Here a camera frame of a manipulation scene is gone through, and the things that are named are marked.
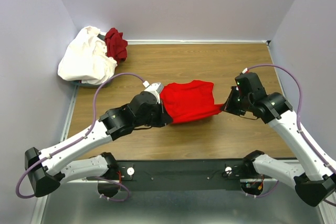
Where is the grey laundry basket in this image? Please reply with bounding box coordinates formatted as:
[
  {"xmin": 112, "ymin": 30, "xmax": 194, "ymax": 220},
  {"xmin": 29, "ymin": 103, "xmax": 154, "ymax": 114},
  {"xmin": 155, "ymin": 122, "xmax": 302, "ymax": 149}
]
[{"xmin": 69, "ymin": 71, "xmax": 115, "ymax": 89}]

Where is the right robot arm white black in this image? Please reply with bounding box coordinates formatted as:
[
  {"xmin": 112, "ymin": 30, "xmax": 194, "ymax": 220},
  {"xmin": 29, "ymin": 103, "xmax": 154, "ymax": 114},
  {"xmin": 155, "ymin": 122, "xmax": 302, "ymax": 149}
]
[{"xmin": 221, "ymin": 72, "xmax": 335, "ymax": 207}]

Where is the white t-shirt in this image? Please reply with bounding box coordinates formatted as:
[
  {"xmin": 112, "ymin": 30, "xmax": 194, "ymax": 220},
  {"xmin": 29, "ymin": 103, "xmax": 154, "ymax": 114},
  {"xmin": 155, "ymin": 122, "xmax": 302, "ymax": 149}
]
[{"xmin": 57, "ymin": 26, "xmax": 118, "ymax": 85}]

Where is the aluminium extrusion frame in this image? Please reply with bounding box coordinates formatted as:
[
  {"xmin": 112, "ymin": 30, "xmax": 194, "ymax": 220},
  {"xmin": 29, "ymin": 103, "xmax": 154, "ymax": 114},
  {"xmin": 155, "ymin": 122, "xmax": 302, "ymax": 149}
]
[{"xmin": 30, "ymin": 84, "xmax": 90, "ymax": 224}]

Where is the dark red t-shirt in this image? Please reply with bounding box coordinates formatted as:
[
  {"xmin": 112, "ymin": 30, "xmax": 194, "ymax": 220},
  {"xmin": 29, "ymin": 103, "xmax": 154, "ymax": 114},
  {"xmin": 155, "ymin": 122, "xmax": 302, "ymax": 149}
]
[{"xmin": 104, "ymin": 28, "xmax": 128, "ymax": 64}]

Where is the bright red t-shirt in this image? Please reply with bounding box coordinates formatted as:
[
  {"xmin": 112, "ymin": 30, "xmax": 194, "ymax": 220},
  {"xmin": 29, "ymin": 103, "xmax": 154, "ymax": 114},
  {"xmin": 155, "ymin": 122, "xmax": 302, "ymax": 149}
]
[{"xmin": 160, "ymin": 80, "xmax": 223, "ymax": 124}]

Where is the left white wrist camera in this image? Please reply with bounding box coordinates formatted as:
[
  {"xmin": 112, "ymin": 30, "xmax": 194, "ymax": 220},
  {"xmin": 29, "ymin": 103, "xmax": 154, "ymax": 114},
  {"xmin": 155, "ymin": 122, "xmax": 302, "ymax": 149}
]
[{"xmin": 142, "ymin": 81, "xmax": 164, "ymax": 103}]

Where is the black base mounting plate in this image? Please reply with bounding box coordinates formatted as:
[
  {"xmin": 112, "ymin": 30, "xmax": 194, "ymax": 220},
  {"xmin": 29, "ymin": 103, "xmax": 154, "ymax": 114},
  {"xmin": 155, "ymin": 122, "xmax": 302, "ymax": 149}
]
[{"xmin": 117, "ymin": 158, "xmax": 261, "ymax": 192}]

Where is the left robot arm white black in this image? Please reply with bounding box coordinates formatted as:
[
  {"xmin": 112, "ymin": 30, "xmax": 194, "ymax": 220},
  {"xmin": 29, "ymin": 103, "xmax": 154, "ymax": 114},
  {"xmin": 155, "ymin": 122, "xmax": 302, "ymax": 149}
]
[{"xmin": 24, "ymin": 91, "xmax": 173, "ymax": 197}]

